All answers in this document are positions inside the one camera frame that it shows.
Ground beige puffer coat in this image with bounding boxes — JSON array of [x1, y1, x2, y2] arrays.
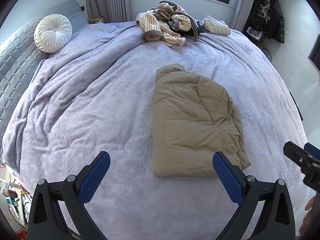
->
[[152, 64, 251, 178]]

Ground dark clothes on bed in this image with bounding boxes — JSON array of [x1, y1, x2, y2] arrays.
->
[[180, 20, 207, 37]]

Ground person's right hand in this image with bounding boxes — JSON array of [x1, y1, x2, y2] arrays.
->
[[299, 196, 316, 236]]

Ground lavender bed blanket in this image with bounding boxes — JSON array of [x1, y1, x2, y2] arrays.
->
[[2, 23, 308, 239]]

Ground dark coats on rack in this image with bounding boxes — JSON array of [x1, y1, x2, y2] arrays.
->
[[246, 0, 285, 43]]

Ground folded cream puffer garment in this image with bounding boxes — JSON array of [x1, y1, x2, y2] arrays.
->
[[202, 15, 231, 36]]

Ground grey quilted headboard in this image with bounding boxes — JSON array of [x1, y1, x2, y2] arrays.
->
[[1, 0, 88, 136]]

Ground round white pleated cushion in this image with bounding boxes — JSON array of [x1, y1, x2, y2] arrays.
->
[[34, 14, 73, 54]]

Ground grey pleated curtain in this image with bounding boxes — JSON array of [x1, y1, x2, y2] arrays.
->
[[86, 0, 130, 23]]

